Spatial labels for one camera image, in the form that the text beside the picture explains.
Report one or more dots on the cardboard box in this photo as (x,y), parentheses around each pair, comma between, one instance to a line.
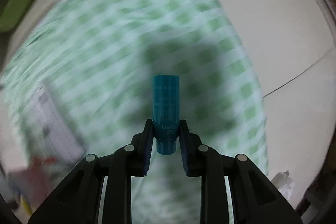
(52,136)

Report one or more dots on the crumpled white paper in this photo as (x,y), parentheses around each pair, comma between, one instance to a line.
(284,184)

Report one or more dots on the green checkered cloth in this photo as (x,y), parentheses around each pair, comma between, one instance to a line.
(98,58)

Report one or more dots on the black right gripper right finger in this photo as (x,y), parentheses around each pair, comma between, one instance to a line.
(233,189)

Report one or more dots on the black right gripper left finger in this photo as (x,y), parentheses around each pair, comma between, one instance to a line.
(98,189)

